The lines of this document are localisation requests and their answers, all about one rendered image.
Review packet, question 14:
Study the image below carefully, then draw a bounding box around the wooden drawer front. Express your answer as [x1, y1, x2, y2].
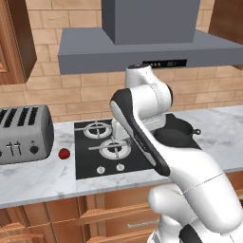
[225, 170, 243, 201]
[77, 185, 163, 243]

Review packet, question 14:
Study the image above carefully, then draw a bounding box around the wooden cupboard door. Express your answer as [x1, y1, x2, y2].
[0, 197, 85, 243]

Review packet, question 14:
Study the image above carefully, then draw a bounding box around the black pot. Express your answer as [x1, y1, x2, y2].
[153, 116, 202, 150]

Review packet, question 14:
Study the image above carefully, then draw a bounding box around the black gas hob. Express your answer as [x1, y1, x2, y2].
[73, 113, 203, 181]

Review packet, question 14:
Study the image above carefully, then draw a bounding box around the wooden wall cupboard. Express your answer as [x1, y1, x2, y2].
[207, 0, 243, 71]
[0, 0, 38, 86]

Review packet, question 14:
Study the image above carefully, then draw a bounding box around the silver four-slot toaster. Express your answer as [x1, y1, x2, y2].
[0, 104, 55, 166]

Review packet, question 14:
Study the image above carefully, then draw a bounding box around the silver drawer handle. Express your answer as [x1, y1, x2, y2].
[127, 219, 160, 230]

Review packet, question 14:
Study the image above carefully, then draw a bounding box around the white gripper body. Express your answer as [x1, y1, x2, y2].
[111, 120, 132, 140]

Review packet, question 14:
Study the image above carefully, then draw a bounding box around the grey range hood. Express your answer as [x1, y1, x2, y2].
[57, 0, 243, 76]

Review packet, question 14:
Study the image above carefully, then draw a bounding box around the red tomato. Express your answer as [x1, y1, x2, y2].
[58, 147, 71, 160]

